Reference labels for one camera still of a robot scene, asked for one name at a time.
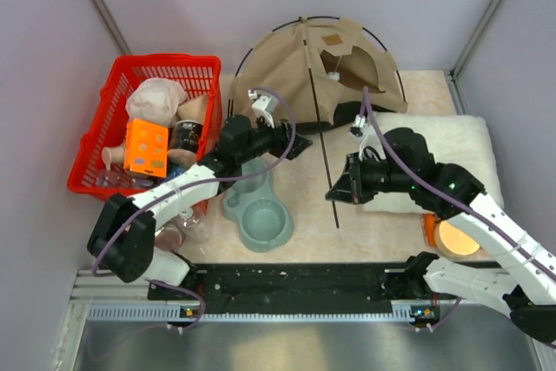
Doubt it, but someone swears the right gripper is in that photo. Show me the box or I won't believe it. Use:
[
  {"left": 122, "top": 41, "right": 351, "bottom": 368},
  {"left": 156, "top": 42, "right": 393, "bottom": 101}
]
[{"left": 327, "top": 150, "right": 414, "bottom": 205}]

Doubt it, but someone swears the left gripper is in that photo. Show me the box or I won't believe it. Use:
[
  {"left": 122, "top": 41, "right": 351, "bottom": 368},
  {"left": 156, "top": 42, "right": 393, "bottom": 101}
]
[{"left": 236, "top": 112, "right": 312, "bottom": 165}]

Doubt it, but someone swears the beige fabric pet tent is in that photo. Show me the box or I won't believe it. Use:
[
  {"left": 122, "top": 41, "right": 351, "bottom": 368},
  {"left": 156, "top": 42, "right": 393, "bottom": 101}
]
[{"left": 227, "top": 16, "right": 408, "bottom": 135}]

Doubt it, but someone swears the black tent pole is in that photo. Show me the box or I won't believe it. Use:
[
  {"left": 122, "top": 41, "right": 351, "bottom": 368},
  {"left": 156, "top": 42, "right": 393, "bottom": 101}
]
[
  {"left": 230, "top": 16, "right": 407, "bottom": 113},
  {"left": 298, "top": 16, "right": 332, "bottom": 188}
]

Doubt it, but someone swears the white fluffy cushion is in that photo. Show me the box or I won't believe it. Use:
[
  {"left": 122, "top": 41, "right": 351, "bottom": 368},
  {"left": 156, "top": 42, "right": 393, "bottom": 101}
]
[{"left": 360, "top": 113, "right": 505, "bottom": 215}]

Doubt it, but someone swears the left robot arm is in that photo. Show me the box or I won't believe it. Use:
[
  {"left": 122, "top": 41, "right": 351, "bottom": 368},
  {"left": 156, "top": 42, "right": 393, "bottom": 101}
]
[{"left": 87, "top": 115, "right": 312, "bottom": 299}]

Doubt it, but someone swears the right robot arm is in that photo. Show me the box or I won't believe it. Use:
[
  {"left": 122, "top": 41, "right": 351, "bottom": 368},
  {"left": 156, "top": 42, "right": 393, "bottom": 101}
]
[{"left": 326, "top": 128, "right": 555, "bottom": 346}]

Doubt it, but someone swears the grey-green double pet bowl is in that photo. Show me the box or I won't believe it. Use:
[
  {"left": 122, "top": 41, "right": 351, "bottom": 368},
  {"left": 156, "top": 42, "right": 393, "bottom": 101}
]
[{"left": 222, "top": 170, "right": 295, "bottom": 253}]

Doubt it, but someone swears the white pompom toy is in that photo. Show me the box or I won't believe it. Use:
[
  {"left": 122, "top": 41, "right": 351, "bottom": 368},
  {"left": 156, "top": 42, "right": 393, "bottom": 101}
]
[{"left": 328, "top": 56, "right": 342, "bottom": 82}]

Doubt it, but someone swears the brown paper cone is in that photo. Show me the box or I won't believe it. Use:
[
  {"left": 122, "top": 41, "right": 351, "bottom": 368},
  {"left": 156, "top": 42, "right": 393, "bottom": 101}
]
[{"left": 176, "top": 94, "right": 210, "bottom": 124}]

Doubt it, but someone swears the black instant noodle cup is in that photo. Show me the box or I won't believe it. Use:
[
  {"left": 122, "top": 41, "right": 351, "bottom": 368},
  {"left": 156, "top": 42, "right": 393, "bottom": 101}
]
[{"left": 169, "top": 120, "right": 203, "bottom": 153}]

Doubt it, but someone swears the blue snack packet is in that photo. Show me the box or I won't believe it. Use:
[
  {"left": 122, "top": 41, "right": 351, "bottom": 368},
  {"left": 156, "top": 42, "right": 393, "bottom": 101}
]
[{"left": 165, "top": 164, "right": 188, "bottom": 182}]

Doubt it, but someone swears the clear plastic bottle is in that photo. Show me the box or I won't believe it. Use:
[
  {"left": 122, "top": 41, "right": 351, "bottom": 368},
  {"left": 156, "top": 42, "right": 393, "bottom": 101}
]
[{"left": 177, "top": 207, "right": 209, "bottom": 242}]

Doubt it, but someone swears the pink white plastic bag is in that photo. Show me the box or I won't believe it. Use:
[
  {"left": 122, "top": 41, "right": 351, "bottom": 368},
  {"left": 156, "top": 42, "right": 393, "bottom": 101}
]
[{"left": 125, "top": 77, "right": 187, "bottom": 127}]

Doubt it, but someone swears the orange cardboard box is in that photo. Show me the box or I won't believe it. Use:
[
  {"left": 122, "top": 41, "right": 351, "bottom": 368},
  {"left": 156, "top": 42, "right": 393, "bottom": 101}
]
[{"left": 123, "top": 119, "right": 169, "bottom": 178}]

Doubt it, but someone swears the steel bowl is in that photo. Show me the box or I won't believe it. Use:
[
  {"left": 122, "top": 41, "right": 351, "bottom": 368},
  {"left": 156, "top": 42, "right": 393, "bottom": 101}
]
[{"left": 155, "top": 222, "right": 185, "bottom": 252}]

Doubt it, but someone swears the beige paper cup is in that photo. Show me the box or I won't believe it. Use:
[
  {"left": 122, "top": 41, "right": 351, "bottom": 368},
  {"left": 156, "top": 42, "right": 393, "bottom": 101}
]
[{"left": 101, "top": 145, "right": 125, "bottom": 170}]

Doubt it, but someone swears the red plastic basket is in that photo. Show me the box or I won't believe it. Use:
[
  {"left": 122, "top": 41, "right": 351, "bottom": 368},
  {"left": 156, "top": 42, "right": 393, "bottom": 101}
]
[{"left": 67, "top": 53, "right": 222, "bottom": 202}]

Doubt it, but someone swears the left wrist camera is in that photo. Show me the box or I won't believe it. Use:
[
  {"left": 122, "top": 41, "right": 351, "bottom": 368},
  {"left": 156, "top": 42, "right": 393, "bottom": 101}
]
[{"left": 248, "top": 89, "right": 278, "bottom": 128}]

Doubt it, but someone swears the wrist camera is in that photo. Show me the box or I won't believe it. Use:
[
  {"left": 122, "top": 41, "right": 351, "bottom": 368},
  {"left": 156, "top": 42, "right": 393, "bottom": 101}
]
[
  {"left": 248, "top": 89, "right": 278, "bottom": 128},
  {"left": 348, "top": 115, "right": 374, "bottom": 142}
]

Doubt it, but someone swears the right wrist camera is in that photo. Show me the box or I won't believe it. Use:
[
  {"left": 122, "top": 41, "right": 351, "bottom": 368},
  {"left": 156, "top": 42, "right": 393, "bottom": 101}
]
[{"left": 348, "top": 115, "right": 374, "bottom": 142}]

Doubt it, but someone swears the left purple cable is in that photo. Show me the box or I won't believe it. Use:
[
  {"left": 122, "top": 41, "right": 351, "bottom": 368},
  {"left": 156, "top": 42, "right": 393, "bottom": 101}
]
[{"left": 90, "top": 87, "right": 297, "bottom": 277}]

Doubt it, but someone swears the purple cable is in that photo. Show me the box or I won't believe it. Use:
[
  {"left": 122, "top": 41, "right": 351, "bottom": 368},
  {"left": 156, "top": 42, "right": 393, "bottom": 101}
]
[
  {"left": 90, "top": 87, "right": 297, "bottom": 277},
  {"left": 361, "top": 86, "right": 556, "bottom": 282}
]

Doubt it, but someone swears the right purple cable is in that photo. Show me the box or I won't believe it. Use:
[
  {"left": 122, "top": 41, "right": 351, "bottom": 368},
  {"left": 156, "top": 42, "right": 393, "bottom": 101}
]
[{"left": 361, "top": 86, "right": 556, "bottom": 282}]

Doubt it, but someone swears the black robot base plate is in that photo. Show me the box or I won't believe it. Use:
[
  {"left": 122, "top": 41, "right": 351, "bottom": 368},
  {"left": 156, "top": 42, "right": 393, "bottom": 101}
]
[{"left": 147, "top": 262, "right": 460, "bottom": 315}]

